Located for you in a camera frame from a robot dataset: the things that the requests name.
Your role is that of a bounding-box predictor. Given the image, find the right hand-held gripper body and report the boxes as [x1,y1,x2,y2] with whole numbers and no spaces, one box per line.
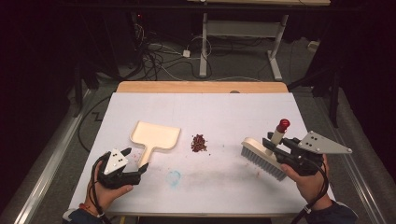
[275,130,353,176]

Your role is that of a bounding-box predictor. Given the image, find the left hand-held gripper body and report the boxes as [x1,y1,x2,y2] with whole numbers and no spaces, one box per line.
[97,149,142,190]

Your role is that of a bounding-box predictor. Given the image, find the cream brush with red-tipped handle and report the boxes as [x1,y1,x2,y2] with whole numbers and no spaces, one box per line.
[240,118,291,182]

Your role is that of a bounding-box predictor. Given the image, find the cream plastic dustpan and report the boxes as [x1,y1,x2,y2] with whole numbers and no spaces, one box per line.
[129,119,182,169]

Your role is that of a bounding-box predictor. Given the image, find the person's left hand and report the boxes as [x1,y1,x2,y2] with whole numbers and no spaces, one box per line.
[85,161,134,215]

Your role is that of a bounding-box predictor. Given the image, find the person's right hand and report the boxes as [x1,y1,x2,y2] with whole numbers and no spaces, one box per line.
[279,153,333,212]

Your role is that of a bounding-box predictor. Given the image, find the white table cover sheet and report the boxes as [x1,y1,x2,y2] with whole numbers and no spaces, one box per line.
[68,91,336,217]

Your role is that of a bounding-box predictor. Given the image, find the pile of red beans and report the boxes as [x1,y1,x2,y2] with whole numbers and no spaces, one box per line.
[190,133,211,156]

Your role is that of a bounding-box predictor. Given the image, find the black tripod stand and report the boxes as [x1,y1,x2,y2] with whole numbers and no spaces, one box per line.
[287,63,343,129]

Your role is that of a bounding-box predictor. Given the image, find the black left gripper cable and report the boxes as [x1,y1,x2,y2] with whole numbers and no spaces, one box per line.
[88,154,108,224]

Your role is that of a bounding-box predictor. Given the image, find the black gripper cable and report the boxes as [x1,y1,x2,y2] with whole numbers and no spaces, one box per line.
[290,160,331,224]
[88,154,108,224]

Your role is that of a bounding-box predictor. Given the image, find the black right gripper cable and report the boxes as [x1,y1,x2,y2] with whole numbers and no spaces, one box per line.
[290,160,331,224]

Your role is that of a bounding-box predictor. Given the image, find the red wrist bracelet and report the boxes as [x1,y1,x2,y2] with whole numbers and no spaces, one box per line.
[78,203,105,217]

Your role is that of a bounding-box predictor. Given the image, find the black floor cable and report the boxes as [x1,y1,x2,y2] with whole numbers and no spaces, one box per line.
[77,95,112,154]

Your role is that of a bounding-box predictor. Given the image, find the metal floor rail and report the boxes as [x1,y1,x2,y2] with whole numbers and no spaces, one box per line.
[12,89,96,224]
[320,90,389,224]

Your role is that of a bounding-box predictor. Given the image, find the tangle of floor cables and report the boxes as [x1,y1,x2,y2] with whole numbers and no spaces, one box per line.
[129,24,216,82]

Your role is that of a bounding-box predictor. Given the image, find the white metal desk frame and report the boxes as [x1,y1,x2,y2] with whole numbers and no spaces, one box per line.
[186,0,332,82]

